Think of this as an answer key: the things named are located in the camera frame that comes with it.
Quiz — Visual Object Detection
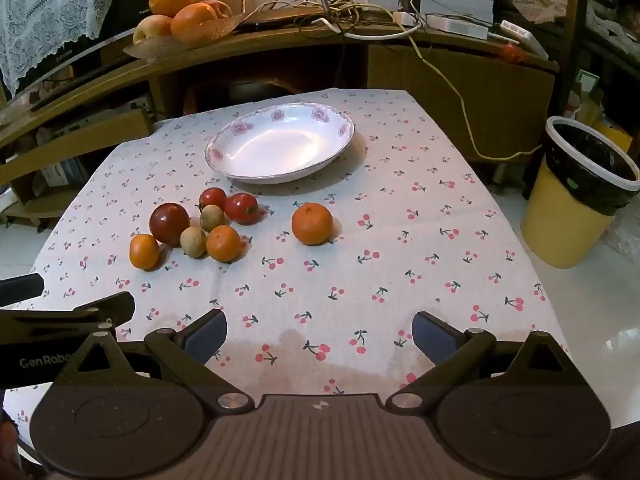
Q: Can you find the round brown fruit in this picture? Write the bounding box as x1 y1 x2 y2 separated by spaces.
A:
180 226 208 259
200 204 226 233

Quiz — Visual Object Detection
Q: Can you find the white floral plate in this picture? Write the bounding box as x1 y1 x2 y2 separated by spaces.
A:
205 102 356 184

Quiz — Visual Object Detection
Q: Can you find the white power strip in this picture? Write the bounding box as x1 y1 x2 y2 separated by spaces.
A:
424 12 490 41

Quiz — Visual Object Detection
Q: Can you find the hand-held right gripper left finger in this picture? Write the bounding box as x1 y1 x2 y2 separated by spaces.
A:
50 308 256 413

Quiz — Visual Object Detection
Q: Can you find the large tangerine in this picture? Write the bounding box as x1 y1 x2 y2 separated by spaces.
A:
291 202 334 246

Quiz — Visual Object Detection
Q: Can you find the white cable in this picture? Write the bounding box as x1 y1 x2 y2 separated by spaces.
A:
300 2 426 42

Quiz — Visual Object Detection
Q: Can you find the white flat device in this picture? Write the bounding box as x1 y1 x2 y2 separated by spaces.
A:
500 20 549 61

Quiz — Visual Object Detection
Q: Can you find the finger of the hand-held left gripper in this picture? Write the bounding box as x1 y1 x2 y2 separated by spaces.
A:
0 273 45 307
0 291 136 333

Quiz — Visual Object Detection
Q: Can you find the orange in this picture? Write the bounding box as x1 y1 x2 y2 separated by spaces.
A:
149 0 196 18
171 2 221 43

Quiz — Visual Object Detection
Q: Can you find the cardboard box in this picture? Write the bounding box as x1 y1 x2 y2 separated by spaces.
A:
37 156 91 187

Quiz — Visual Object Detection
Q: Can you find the black flat device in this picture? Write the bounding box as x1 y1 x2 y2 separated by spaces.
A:
234 9 298 30

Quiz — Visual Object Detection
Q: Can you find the large dark red tomato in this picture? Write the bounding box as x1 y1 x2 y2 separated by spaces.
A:
149 202 191 247

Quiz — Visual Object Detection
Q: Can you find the red tomato with green calyx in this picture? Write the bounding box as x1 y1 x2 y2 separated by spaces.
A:
224 193 261 226

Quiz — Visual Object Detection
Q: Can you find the black trash bag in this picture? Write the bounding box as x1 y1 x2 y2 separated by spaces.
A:
545 120 640 217

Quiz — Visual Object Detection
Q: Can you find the small red tomato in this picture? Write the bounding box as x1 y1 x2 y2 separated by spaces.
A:
199 187 228 213

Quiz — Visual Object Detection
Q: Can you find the yellow trash bin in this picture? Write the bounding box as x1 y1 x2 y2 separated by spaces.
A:
520 116 640 268

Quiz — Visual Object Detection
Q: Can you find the cherry print tablecloth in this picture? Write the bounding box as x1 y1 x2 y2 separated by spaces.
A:
2 89 571 441

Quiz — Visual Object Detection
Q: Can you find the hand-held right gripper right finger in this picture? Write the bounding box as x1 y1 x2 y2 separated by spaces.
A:
385 311 588 413

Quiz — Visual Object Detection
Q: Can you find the white lace cloth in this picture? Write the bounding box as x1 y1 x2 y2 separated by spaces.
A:
0 0 121 97

